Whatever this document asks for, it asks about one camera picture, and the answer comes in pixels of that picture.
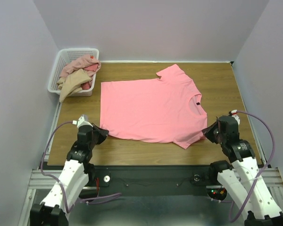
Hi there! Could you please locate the bright pink t shirt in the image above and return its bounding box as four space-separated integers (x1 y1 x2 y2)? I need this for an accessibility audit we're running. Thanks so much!
100 64 208 149

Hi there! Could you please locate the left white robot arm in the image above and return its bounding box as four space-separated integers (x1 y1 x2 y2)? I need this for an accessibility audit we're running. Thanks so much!
30 123 109 226

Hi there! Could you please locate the beige t shirt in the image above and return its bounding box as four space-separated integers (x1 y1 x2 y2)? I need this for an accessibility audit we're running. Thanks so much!
57 69 92 103

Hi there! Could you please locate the red t shirt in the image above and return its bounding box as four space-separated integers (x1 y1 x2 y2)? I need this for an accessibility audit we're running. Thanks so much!
81 56 101 90

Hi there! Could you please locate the aluminium frame rail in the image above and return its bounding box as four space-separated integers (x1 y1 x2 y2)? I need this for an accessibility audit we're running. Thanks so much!
28 170 56 189

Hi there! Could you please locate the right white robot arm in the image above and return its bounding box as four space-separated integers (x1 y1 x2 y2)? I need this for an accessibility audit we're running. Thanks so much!
202 110 283 226

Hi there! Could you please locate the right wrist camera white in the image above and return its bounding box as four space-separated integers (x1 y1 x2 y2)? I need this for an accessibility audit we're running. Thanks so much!
229 110 241 125

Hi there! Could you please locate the white plastic laundry basket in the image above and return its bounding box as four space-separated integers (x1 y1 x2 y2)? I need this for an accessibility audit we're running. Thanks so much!
48 48 100 95

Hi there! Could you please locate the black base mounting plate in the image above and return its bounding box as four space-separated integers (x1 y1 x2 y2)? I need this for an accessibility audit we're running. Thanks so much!
84 165 227 198

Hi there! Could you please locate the dusty pink t shirt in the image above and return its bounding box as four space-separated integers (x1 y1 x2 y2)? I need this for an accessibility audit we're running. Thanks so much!
60 55 92 78

